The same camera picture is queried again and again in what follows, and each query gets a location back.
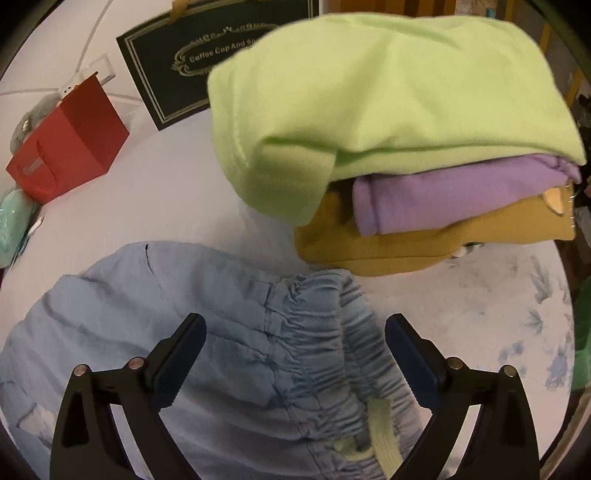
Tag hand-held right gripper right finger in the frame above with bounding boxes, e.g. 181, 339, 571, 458
385, 314, 541, 480

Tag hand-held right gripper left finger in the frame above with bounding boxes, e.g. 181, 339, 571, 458
50, 312, 208, 480

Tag light blue denim pants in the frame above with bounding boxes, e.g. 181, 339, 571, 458
0, 241, 435, 480

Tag mustard yellow folded garment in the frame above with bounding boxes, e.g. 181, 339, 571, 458
294, 182, 578, 278

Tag white floral bed sheet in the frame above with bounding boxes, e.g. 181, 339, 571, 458
0, 0, 575, 469

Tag purple folded garment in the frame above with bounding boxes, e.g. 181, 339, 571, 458
353, 154, 583, 236

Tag mint green pouch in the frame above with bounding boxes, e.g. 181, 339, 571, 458
0, 188, 40, 268

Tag red paper gift bag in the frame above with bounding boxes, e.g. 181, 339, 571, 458
6, 75, 130, 205

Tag light green folded garment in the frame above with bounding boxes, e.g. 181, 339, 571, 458
207, 13, 587, 227

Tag grey plush toy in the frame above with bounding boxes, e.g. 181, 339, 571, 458
9, 88, 63, 153

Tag dark green gift bag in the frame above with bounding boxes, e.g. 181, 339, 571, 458
116, 0, 321, 132

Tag clear plastic box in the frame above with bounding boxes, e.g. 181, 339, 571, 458
60, 53, 116, 100

